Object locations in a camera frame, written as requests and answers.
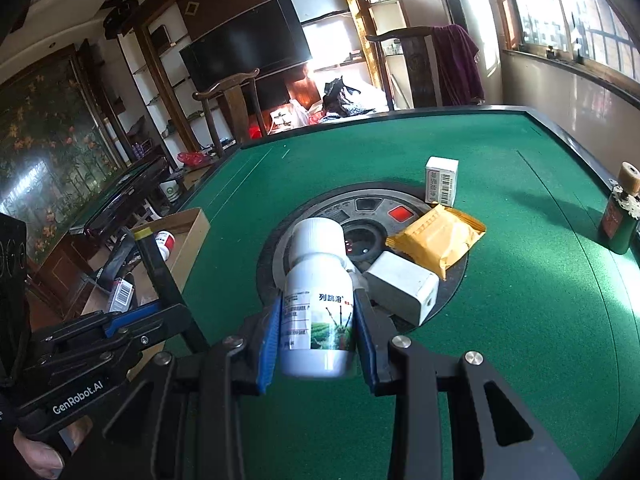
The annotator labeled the person's left hand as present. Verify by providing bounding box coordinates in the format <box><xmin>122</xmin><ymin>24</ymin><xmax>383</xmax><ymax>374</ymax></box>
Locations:
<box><xmin>14</xmin><ymin>415</ymin><xmax>94</xmax><ymax>479</ymax></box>

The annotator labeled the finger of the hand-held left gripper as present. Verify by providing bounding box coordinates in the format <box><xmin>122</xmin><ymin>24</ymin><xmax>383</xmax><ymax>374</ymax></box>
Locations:
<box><xmin>37</xmin><ymin>332</ymin><xmax>168</xmax><ymax>378</ymax></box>
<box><xmin>31</xmin><ymin>303</ymin><xmax>191</xmax><ymax>348</ymax></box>

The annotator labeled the white bottle red label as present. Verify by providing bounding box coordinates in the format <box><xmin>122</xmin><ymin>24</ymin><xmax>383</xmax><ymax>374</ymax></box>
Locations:
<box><xmin>154</xmin><ymin>230</ymin><xmax>177</xmax><ymax>262</ymax></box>

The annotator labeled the dark bottle with cork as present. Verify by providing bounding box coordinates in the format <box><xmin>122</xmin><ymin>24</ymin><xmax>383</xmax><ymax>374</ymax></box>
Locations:
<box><xmin>598</xmin><ymin>161</ymin><xmax>640</xmax><ymax>255</ymax></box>

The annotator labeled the folding green mahjong table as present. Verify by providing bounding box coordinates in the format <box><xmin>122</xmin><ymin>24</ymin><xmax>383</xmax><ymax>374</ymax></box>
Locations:
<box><xmin>70</xmin><ymin>155</ymin><xmax>173</xmax><ymax>241</ymax></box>

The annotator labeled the yellow packet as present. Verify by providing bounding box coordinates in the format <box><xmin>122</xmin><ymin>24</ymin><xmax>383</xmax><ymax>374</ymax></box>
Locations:
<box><xmin>386</xmin><ymin>204</ymin><xmax>487</xmax><ymax>281</ymax></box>

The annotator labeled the white box with barcode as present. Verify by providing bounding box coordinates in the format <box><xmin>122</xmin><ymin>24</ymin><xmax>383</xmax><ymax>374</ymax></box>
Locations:
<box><xmin>107</xmin><ymin>277</ymin><xmax>137</xmax><ymax>316</ymax></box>

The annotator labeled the window with metal grille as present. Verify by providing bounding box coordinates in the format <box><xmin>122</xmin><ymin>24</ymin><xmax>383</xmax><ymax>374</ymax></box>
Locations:
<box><xmin>500</xmin><ymin>0</ymin><xmax>640</xmax><ymax>86</ymax></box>

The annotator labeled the black television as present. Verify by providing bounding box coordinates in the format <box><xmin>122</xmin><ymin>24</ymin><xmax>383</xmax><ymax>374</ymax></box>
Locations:
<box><xmin>179</xmin><ymin>0</ymin><xmax>313</xmax><ymax>92</ymax></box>

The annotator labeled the small white carton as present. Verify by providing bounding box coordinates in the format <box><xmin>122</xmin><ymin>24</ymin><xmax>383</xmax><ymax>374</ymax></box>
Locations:
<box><xmin>425</xmin><ymin>156</ymin><xmax>460</xmax><ymax>208</ymax></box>

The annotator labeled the floral wall painting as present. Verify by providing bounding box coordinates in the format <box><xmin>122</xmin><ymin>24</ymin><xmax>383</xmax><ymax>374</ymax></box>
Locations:
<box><xmin>0</xmin><ymin>55</ymin><xmax>126</xmax><ymax>266</ymax></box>

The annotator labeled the cardboard box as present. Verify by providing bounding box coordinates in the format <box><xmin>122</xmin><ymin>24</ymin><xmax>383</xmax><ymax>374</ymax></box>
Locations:
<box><xmin>80</xmin><ymin>207</ymin><xmax>212</xmax><ymax>381</ymax></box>

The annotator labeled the white power adapter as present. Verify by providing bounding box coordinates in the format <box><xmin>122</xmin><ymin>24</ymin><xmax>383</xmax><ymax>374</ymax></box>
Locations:
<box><xmin>362</xmin><ymin>251</ymin><xmax>440</xmax><ymax>325</ymax></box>

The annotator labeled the round table control panel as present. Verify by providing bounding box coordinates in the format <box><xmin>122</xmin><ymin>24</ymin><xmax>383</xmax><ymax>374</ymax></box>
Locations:
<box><xmin>256</xmin><ymin>181</ymin><xmax>470</xmax><ymax>333</ymax></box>

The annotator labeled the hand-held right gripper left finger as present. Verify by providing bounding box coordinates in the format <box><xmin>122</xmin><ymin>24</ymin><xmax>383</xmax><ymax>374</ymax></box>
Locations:
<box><xmin>70</xmin><ymin>295</ymin><xmax>284</xmax><ymax>480</ymax></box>

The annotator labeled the black snack pouch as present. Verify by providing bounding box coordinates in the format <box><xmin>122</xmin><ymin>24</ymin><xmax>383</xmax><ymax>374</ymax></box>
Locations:
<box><xmin>95</xmin><ymin>232</ymin><xmax>138</xmax><ymax>293</ymax></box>

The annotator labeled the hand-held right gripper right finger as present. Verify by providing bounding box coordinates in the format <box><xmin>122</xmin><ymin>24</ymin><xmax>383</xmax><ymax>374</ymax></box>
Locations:
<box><xmin>352</xmin><ymin>287</ymin><xmax>581</xmax><ymax>480</ymax></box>

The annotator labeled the black bag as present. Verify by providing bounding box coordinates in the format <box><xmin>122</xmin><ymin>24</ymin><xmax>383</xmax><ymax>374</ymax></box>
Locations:
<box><xmin>322</xmin><ymin>77</ymin><xmax>361</xmax><ymax>116</ymax></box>

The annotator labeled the purple cloth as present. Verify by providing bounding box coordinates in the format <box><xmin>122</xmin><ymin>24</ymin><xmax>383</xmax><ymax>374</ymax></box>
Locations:
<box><xmin>431</xmin><ymin>24</ymin><xmax>486</xmax><ymax>107</ymax></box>

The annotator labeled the white plastic bag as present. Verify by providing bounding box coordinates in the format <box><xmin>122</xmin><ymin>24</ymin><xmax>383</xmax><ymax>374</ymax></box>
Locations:
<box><xmin>289</xmin><ymin>99</ymin><xmax>313</xmax><ymax>128</ymax></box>

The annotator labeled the white bottle green label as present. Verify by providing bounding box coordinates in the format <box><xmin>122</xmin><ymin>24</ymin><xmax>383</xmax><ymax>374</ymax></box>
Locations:
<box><xmin>279</xmin><ymin>217</ymin><xmax>357</xmax><ymax>380</ymax></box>

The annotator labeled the wooden chair with cloth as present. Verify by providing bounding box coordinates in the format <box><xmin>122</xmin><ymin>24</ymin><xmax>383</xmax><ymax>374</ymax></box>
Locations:
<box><xmin>366</xmin><ymin>25</ymin><xmax>481</xmax><ymax>110</ymax></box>

